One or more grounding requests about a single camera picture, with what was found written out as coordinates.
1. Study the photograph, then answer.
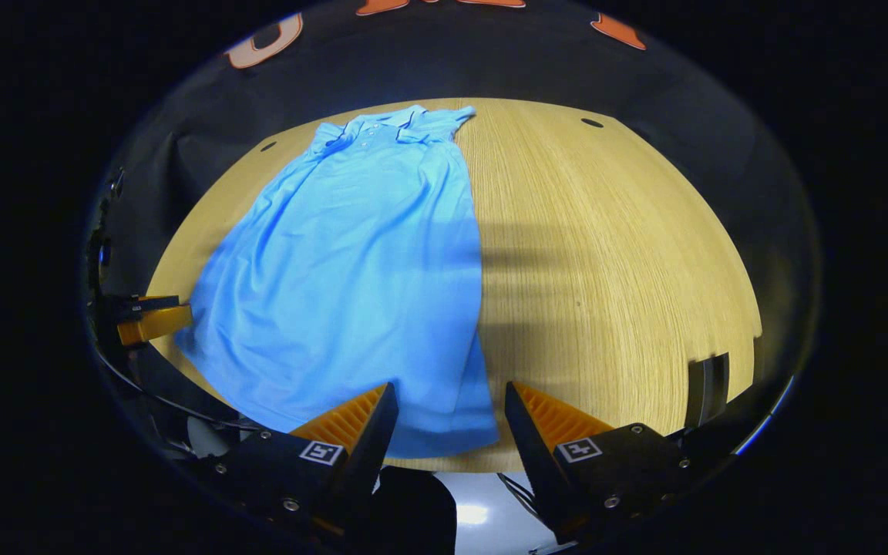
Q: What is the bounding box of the thin black cable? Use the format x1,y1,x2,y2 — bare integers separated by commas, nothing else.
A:
93,347,267,432

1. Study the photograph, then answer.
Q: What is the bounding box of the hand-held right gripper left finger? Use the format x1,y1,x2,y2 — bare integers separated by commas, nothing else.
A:
209,382,400,540

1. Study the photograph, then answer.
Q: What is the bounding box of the light blue polo T-shirt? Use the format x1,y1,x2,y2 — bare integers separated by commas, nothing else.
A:
174,104,500,459

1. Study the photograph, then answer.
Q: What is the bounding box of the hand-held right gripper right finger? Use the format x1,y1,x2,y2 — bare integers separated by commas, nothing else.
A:
504,381,695,544

